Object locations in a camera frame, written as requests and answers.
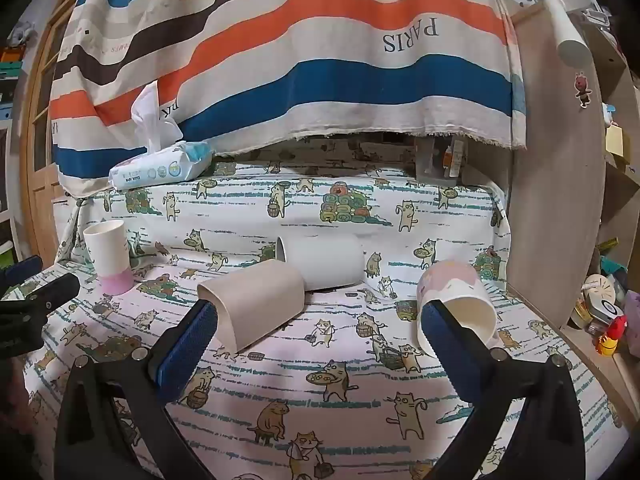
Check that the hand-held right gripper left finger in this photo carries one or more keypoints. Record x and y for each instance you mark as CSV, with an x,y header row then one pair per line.
x,y
186,347

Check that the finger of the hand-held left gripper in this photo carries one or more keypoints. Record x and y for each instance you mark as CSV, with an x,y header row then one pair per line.
x,y
45,297
22,272

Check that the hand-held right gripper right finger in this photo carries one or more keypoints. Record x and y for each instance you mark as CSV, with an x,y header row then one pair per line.
x,y
450,355

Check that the pink patterned cup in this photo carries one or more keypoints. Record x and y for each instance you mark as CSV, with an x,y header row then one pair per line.
x,y
457,282

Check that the beige cup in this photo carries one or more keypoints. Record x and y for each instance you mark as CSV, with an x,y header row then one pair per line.
x,y
265,297

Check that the white and pink cup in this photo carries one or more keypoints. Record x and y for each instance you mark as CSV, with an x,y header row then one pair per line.
x,y
107,255

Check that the grey cup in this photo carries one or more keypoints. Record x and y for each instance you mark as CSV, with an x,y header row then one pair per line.
x,y
325,262

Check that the wooden door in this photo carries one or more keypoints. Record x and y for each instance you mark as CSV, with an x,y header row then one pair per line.
x,y
42,160

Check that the cat print tablecloth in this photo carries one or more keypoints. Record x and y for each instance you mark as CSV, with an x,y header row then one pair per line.
x,y
325,370

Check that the round white case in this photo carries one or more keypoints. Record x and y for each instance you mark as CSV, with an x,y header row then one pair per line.
x,y
600,297

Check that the red and yellow toy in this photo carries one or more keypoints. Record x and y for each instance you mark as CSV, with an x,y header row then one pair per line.
x,y
611,335

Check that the wet wipes pack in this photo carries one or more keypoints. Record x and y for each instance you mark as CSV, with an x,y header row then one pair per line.
x,y
160,165

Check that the wooden shelf unit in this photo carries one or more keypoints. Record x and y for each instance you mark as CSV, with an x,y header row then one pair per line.
x,y
550,185

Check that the stack of colourful boxes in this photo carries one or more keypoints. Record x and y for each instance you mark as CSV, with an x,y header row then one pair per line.
x,y
10,67

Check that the yellow sticky note block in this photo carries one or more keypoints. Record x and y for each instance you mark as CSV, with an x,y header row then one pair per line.
x,y
617,142

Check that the bear sticker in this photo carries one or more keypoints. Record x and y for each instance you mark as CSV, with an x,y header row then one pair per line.
x,y
582,89

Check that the striped cloth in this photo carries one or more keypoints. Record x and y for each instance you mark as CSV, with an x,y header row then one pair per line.
x,y
300,60

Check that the white handheld vacuum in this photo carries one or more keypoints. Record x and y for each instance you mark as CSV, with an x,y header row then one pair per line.
x,y
570,40

